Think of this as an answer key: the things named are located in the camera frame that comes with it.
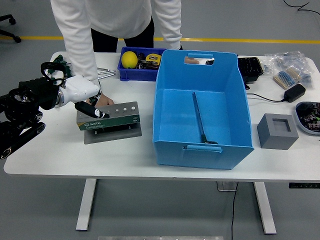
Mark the person's left hand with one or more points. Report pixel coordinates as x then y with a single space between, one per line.
191 60

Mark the black electronic parts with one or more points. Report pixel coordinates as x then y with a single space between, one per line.
311 118

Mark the taped resistor strip bundle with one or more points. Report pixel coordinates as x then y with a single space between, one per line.
285 77

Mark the silver green hex key stand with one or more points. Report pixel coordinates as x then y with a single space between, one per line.
112 122

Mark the black ribbed tray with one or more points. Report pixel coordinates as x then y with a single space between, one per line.
250 66

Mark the grey foam cube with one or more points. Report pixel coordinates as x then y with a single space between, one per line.
275 137

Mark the yellow tape measure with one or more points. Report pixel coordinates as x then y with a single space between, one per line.
152 57

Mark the person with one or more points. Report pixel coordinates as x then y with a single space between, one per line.
112 15

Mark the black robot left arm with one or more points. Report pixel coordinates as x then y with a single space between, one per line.
32 92

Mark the white table leg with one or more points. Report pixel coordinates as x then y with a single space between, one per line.
86 205
265 207

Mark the dark small items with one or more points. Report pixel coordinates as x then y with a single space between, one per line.
150 65

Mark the grey blue parts tray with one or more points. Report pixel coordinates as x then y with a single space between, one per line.
301 123

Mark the person's left forearm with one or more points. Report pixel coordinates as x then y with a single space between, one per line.
173 32

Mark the dark blue small bin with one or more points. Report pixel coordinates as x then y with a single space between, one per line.
140 75

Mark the black office chair base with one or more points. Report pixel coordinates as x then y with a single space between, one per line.
11 20

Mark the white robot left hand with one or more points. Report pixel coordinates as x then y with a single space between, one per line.
80 87

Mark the black power adapter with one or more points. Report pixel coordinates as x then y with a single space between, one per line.
295 92

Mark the person's right hand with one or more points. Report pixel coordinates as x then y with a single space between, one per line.
106 101

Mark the metal floor plate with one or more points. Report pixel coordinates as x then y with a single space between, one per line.
225 186

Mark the yellow foam ball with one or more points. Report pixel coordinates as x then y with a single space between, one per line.
129 60

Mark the black table control panel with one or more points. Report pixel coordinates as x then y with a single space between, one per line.
303 185

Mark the light blue plastic box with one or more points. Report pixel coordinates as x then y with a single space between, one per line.
220 112

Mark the clear plastic component bags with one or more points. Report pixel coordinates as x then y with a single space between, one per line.
287 58

